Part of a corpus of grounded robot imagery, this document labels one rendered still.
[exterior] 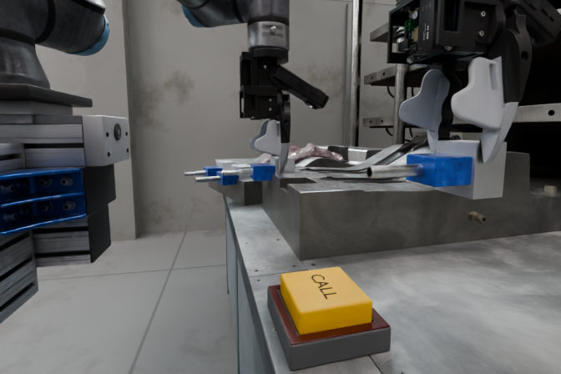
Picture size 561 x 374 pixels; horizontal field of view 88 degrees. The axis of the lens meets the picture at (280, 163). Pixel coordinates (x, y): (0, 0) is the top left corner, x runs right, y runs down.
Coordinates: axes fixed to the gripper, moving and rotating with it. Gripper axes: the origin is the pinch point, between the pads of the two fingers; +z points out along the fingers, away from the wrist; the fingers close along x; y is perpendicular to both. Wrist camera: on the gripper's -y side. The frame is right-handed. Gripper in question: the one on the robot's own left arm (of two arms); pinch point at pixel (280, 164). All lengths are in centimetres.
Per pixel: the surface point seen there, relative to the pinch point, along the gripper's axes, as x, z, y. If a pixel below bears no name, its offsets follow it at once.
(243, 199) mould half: -10.3, 8.9, 6.0
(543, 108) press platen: -10, -12, -79
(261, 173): 2.1, 1.4, 4.0
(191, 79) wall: -232, -52, 26
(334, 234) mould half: 19.2, 7.3, -2.5
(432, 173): 30.9, -2.4, -6.8
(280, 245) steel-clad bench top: 13.8, 10.4, 3.6
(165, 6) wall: -233, -114, 45
